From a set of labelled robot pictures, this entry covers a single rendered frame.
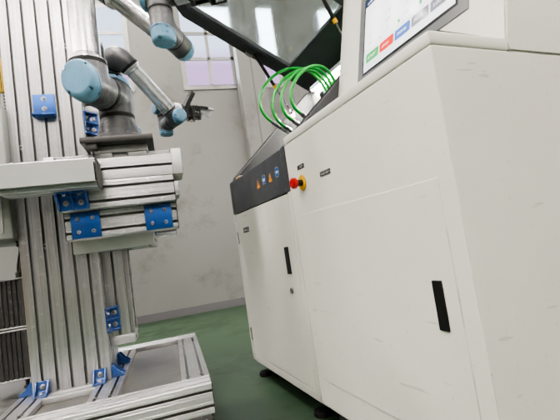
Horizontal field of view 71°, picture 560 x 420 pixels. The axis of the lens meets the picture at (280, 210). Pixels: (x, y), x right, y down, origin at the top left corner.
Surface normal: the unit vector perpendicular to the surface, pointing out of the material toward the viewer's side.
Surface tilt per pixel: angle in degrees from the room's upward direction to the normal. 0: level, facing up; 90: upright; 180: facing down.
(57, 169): 90
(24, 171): 90
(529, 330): 90
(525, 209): 90
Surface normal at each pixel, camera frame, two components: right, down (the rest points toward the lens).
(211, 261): 0.26, -0.11
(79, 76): -0.15, 0.07
